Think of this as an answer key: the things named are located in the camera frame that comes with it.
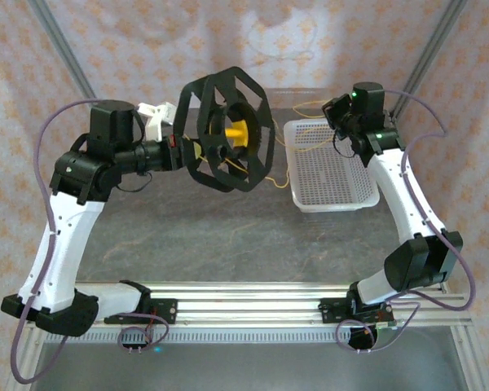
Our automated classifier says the black cable spool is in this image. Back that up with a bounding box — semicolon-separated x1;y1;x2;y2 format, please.
172;66;276;193

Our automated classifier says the white perforated plastic basket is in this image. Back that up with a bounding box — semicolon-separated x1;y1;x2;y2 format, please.
283;119;381;214

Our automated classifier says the thin yellow cable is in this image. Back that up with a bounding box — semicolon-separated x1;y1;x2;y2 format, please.
197;99;337;191

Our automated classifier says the grey metal sheet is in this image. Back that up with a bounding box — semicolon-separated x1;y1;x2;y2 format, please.
30;340;468;391

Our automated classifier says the right gripper thin black wire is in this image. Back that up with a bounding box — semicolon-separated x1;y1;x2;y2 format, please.
333;136;358;159

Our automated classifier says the gripper thin black wire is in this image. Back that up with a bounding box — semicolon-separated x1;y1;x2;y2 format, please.
116;173;152;195
333;136;358;159

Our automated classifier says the left gripper thin black wire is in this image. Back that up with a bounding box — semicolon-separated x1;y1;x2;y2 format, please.
116;173;152;195

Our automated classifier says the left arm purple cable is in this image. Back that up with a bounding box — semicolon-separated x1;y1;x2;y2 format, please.
11;99;170;384

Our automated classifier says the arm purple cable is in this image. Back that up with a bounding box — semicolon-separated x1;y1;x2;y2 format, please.
336;89;477;354
11;99;170;384

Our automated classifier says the aluminium frame post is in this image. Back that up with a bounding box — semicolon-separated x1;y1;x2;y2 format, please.
390;0;470;120
27;0;97;103

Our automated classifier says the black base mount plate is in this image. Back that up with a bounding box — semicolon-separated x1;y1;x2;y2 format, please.
104;298;178;326
319;297;394;327

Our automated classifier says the aluminium rail base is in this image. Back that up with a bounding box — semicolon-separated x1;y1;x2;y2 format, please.
22;279;474;329

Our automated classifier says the grey slotted cable duct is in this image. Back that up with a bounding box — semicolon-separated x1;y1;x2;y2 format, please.
44;330;339;344

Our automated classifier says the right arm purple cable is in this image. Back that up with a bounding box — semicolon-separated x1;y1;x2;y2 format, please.
336;89;477;354

